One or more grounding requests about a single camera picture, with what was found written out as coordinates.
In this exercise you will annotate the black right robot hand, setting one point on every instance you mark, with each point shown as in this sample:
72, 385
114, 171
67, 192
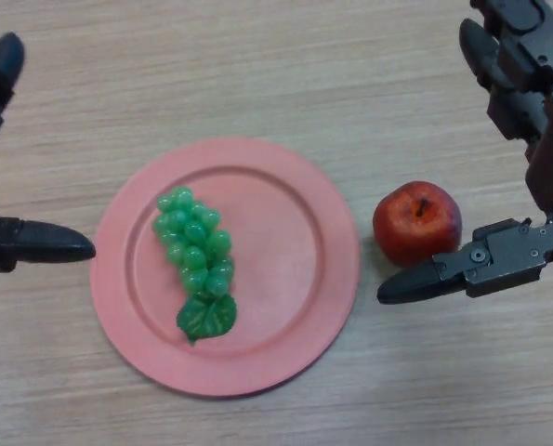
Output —
536, 69

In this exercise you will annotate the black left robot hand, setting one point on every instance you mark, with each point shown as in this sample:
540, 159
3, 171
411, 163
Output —
34, 241

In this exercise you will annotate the green plastic grape bunch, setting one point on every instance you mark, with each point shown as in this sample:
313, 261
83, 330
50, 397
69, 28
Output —
197, 241

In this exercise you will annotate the pink round plate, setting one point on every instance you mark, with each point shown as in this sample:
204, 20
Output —
276, 260

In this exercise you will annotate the red apple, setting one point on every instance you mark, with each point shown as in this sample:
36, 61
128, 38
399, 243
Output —
411, 232

